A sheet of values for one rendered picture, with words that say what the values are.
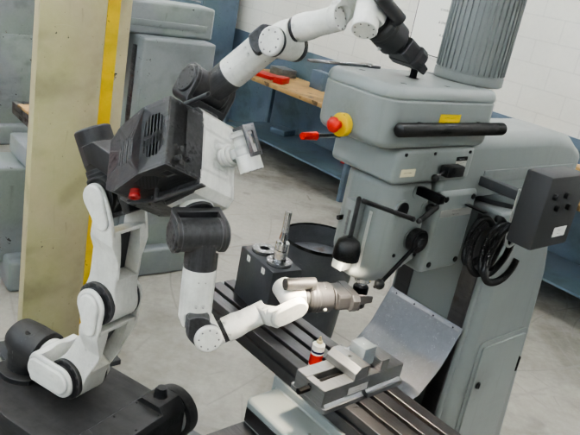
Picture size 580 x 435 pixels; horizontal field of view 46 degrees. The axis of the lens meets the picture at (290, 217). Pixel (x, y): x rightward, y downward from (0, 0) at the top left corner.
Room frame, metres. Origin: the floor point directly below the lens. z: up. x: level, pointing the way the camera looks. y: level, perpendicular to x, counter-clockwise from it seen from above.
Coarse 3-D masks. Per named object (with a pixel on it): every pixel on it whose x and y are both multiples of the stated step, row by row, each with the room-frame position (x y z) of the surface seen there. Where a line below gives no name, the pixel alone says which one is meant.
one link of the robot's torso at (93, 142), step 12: (84, 132) 1.96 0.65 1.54; (96, 132) 1.96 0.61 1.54; (108, 132) 1.99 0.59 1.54; (84, 144) 1.95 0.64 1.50; (96, 144) 1.92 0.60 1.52; (108, 144) 1.94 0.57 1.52; (84, 156) 1.94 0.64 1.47; (96, 156) 1.91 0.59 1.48; (108, 156) 1.89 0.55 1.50; (96, 168) 1.93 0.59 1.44; (120, 204) 1.86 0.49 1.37; (120, 216) 1.97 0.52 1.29
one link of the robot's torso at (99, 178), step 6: (96, 174) 1.92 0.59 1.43; (102, 174) 1.92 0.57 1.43; (90, 180) 1.93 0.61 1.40; (96, 180) 1.92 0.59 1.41; (102, 180) 1.91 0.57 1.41; (102, 186) 1.90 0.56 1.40; (108, 192) 1.90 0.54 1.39; (108, 198) 1.89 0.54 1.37; (114, 198) 1.89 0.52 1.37; (114, 204) 1.90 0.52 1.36; (114, 210) 1.90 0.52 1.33; (120, 210) 1.91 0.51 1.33
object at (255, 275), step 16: (240, 256) 2.26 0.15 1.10; (256, 256) 2.20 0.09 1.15; (272, 256) 2.19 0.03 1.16; (240, 272) 2.25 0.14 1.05; (256, 272) 2.17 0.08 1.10; (272, 272) 2.10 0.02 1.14; (288, 272) 2.13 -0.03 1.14; (240, 288) 2.24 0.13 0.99; (256, 288) 2.15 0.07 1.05; (272, 304) 2.11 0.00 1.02
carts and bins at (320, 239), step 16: (304, 224) 4.05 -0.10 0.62; (320, 224) 4.08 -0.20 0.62; (288, 240) 3.72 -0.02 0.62; (304, 240) 4.05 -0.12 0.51; (320, 240) 4.07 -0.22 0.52; (288, 256) 3.72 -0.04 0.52; (304, 256) 3.64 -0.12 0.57; (320, 256) 3.62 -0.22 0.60; (304, 272) 3.64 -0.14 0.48; (320, 272) 3.63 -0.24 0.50; (336, 272) 3.66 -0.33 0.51; (320, 320) 3.67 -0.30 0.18; (336, 320) 3.79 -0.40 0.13
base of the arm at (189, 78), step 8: (192, 64) 1.92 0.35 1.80; (184, 72) 1.92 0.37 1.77; (192, 72) 1.89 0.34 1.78; (200, 72) 1.89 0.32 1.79; (176, 80) 1.94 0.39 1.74; (184, 80) 1.90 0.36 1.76; (192, 80) 1.88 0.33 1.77; (176, 88) 1.92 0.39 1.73; (184, 88) 1.88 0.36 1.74; (192, 88) 1.87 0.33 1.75; (176, 96) 1.92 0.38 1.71; (184, 96) 1.87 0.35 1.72; (232, 96) 1.95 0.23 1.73; (192, 104) 1.87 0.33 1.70; (200, 104) 1.89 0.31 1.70; (224, 104) 1.94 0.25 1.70; (216, 112) 1.92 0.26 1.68; (224, 112) 1.94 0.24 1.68
